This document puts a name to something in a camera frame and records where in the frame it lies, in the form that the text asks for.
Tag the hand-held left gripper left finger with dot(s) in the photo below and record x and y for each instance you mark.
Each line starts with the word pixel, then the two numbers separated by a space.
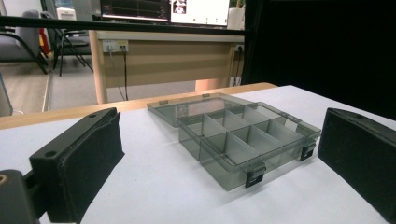
pixel 77 165

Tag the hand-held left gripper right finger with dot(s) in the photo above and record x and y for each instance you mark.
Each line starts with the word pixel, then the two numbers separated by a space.
pixel 358 155

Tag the grey transparent compartment box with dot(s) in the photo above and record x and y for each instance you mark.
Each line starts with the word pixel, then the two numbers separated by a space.
pixel 236 149

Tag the white table cover sheet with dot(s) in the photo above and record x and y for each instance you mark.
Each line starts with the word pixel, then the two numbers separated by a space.
pixel 162 193

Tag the black curtain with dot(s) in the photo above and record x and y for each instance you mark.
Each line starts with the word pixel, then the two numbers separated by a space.
pixel 327 46

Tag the white power strip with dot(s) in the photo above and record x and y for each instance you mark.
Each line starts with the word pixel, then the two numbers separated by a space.
pixel 115 46

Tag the red object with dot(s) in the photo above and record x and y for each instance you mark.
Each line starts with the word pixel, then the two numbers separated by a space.
pixel 44 42

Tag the light wooden desk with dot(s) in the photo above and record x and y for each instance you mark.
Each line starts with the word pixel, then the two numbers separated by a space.
pixel 168 62

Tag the grey upholstered chair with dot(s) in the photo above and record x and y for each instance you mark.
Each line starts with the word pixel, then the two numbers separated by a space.
pixel 28 37

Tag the white desktop device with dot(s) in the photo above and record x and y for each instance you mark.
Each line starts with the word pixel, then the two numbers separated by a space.
pixel 66 14

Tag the dark-screen computer monitor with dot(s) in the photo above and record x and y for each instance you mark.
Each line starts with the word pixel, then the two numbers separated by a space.
pixel 134 9

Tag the white paper roll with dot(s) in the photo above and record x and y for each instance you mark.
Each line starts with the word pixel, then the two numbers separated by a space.
pixel 235 18

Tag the white-screen computer monitor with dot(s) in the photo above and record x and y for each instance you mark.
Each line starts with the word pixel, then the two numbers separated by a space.
pixel 202 12

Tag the black frame chair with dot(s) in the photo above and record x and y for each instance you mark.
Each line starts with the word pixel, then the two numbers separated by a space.
pixel 67 42

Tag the black metal frame bar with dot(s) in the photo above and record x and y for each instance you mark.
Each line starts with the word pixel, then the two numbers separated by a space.
pixel 124 26

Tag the white wall socket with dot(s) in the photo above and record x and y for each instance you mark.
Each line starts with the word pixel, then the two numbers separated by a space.
pixel 239 48

